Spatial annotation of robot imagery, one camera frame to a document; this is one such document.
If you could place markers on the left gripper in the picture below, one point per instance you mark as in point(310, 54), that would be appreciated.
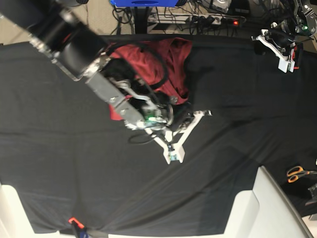
point(299, 20)

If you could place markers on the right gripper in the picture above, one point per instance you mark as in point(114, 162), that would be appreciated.
point(117, 83)

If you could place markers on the red long-sleeve shirt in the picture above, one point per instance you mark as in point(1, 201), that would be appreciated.
point(159, 63)

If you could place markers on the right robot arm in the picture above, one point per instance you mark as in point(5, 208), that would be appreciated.
point(60, 35)

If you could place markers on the red and black clamp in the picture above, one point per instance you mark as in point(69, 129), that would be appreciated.
point(297, 56)

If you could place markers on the white power strip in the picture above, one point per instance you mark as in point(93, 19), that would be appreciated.
point(182, 18)

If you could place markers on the black table cloth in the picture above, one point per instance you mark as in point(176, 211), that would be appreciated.
point(66, 158)

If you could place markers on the blue clamp at bottom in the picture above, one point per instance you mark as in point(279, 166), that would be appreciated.
point(79, 230)

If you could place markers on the blue plastic box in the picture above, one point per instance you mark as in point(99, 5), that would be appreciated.
point(144, 3)

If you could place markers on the white table frame right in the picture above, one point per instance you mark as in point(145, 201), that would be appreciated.
point(265, 212)

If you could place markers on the yellow-handled scissors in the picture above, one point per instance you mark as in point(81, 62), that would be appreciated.
point(298, 172)

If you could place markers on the black stand post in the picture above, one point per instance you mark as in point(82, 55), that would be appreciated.
point(141, 15)

